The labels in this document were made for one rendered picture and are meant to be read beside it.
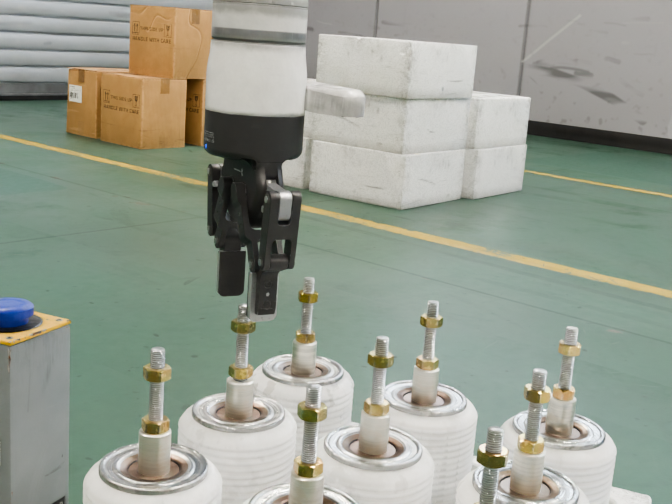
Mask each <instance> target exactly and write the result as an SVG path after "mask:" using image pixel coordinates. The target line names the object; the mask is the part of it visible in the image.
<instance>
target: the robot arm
mask: <svg viewBox="0 0 672 504"><path fill-rule="evenodd" d="M307 8H308V0H213V7H212V31H211V37H212V38H214V39H211V46H210V53H209V58H208V64H207V72H206V93H205V119H204V143H203V145H204V149H205V150H206V151H207V152H208V153H209V154H211V155H214V156H218V157H222V158H224V162H223V164H209V165H208V168H207V173H208V196H207V231H208V234H209V236H215V237H214V244H215V247H216V248H220V250H218V259H217V281H216V291H217V293H218V294H219V295H221V296H223V297H225V296H239V295H241V294H242V293H243V292H244V281H245V262H246V251H245V250H243V249H241V247H247V254H248V263H249V264H248V265H249V269H250V271H251V272H249V274H248V293H247V312H246V315H247V317H248V318H249V319H250V320H251V321H253V322H259V321H271V320H273V319H274V318H275V317H276V313H277V297H278V280H279V272H280V271H283V270H286V269H293V268H294V265H295V256H296V248H297V239H298V230H299V221H300V212H301V204H302V195H301V192H300V191H298V190H297V191H286V190H285V189H284V182H283V173H282V164H283V163H284V162H285V161H286V160H294V159H296V158H298V157H299V156H300V155H301V154H302V150H303V134H304V119H305V110H306V111H309V112H313V113H317V114H325V115H332V116H341V117H356V118H359V117H364V108H365V96H364V94H363V92H362V91H361V90H357V89H352V88H347V87H341V86H336V85H331V84H325V83H320V82H315V81H307V67H306V46H305V45H303V44H306V34H307V18H308V9H307ZM227 209H228V212H227ZM253 228H261V230H255V229H253ZM282 240H285V245H284V253H283V247H282ZM258 242H260V248H259V251H258ZM271 252H272V254H271Z"/></svg>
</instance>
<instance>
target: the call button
mask: <svg viewBox="0 0 672 504"><path fill-rule="evenodd" d="M33 314H34V304H33V303H31V302H30V301H28V300H26V299H22V298H13V297H5V298H0V327H1V328H10V327H18V326H22V325H25V324H27V323H28V321H29V317H31V316H32V315H33Z"/></svg>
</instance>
